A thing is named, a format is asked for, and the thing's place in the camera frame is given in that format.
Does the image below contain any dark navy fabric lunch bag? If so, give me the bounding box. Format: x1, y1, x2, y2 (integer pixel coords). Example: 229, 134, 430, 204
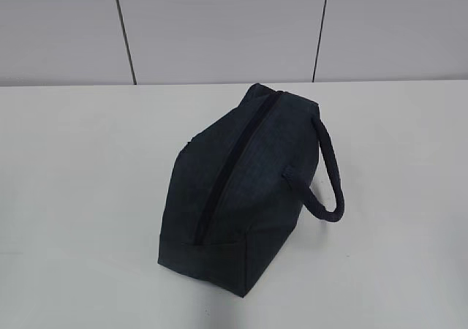
158, 83, 344, 297

